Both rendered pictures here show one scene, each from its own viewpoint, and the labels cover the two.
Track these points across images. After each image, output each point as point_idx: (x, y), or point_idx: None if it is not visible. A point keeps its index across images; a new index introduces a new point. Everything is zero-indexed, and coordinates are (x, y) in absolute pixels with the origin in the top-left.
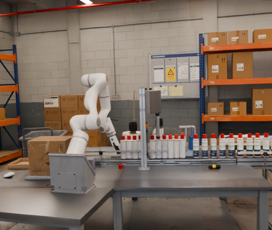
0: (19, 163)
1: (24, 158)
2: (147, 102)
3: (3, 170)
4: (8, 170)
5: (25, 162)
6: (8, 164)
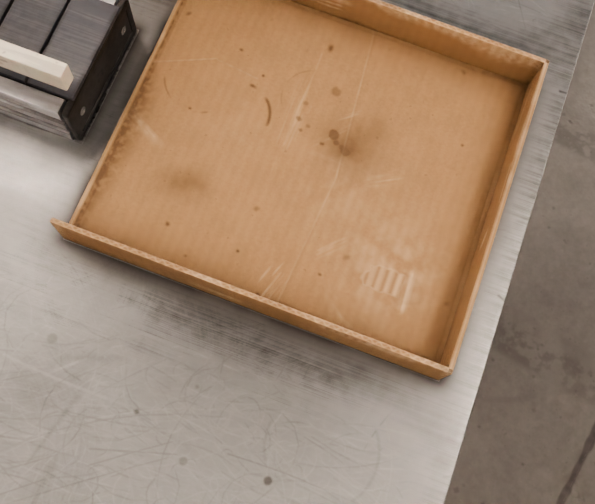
0: (441, 268)
1: (392, 346)
2: None
3: (558, 30)
4: (508, 11)
5: (369, 286)
6: (538, 58)
